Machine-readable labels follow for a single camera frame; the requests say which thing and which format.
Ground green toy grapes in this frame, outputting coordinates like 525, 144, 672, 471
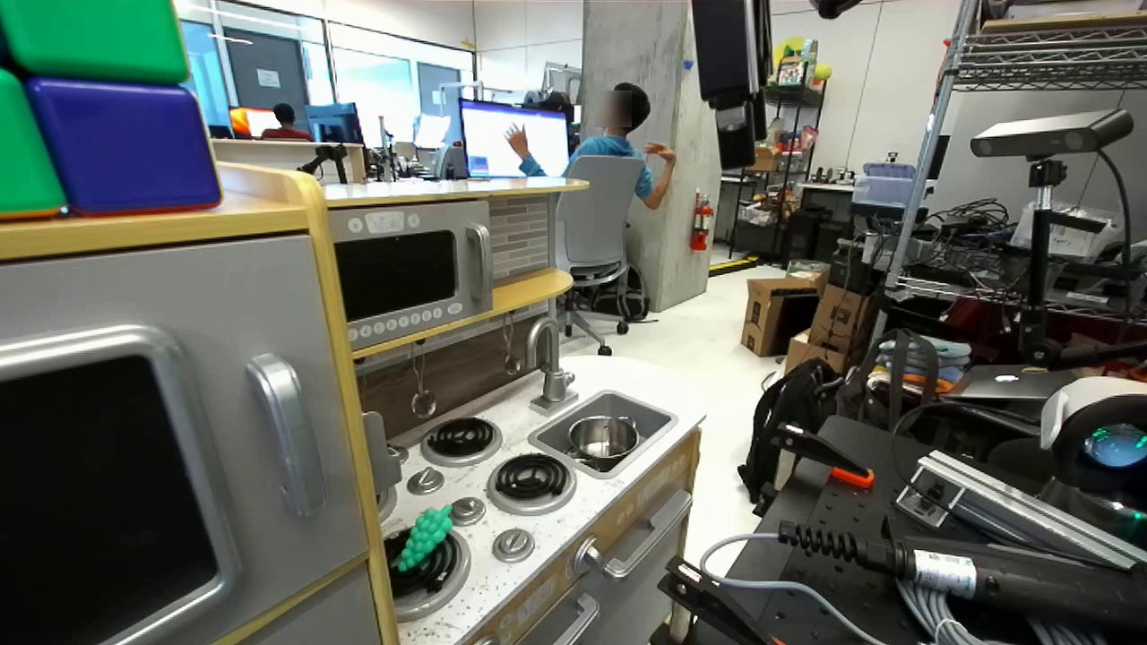
391, 501, 460, 575

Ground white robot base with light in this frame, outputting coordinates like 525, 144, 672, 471
1032, 371, 1147, 508

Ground grey toy faucet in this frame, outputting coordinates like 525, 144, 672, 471
522, 315, 580, 414

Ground small metal pot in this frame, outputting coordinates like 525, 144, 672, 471
561, 412, 642, 467

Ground grey toy sink basin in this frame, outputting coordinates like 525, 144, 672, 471
525, 388, 679, 481

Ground grey toy microwave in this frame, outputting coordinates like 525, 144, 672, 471
324, 196, 498, 354

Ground white toy kitchen counter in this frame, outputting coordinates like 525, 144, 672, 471
351, 299, 708, 645

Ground grey stove knob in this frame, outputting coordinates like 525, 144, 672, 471
445, 491, 492, 531
400, 462, 446, 498
486, 524, 542, 566

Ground grey yellow toy fridge cabinet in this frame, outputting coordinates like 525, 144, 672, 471
0, 160, 403, 645

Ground grey office chair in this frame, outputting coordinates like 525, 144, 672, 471
552, 155, 657, 359

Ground red fire extinguisher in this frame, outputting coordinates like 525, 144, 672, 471
688, 190, 721, 259

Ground bright computer monitor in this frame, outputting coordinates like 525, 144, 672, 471
454, 95, 577, 181

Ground person in blue shirt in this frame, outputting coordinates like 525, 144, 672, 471
501, 77, 679, 216

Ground open dark cardboard box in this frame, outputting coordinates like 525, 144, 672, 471
737, 272, 826, 362

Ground black backpack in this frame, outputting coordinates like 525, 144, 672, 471
734, 354, 847, 508

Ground brown printed cardboard box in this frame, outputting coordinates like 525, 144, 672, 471
806, 279, 880, 366

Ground shelf with colourful toys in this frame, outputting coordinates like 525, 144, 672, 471
755, 31, 836, 267

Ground black clamp with orange tip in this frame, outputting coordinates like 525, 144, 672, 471
769, 418, 880, 494

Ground black hanging cloth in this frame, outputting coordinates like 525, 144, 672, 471
688, 0, 773, 170

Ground black metal clamp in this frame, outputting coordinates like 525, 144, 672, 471
651, 556, 782, 645

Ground blue screen monitor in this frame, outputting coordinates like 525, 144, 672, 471
302, 100, 366, 148

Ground blue plastic crate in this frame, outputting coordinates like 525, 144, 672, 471
848, 160, 923, 216

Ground black mounting table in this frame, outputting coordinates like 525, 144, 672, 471
676, 412, 1147, 645

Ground person in red shirt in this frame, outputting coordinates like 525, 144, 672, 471
256, 100, 315, 144

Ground grey laptop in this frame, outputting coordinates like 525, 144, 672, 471
949, 362, 1082, 407

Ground purple block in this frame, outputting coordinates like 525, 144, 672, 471
21, 74, 224, 219

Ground green block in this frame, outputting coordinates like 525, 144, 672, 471
0, 0, 193, 88

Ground tall green storage bin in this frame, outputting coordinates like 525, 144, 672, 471
0, 63, 72, 227

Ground metal wall hook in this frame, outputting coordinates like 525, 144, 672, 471
403, 354, 445, 424

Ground grey oven door handle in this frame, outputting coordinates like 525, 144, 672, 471
569, 485, 695, 579

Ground grey fridge door handle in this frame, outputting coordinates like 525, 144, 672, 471
243, 347, 328, 524

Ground grey cable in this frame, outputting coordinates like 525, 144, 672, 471
695, 531, 887, 645

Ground black camera stand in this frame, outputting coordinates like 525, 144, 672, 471
1020, 155, 1070, 366

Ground aluminium extrusion rail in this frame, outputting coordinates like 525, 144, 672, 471
891, 446, 1147, 574

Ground thick black cable connector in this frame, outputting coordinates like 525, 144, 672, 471
773, 518, 1147, 634

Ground grey stereo camera bar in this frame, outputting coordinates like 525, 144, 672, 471
968, 105, 1135, 164

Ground metal wire shelf rack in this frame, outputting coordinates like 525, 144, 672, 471
885, 0, 1147, 315

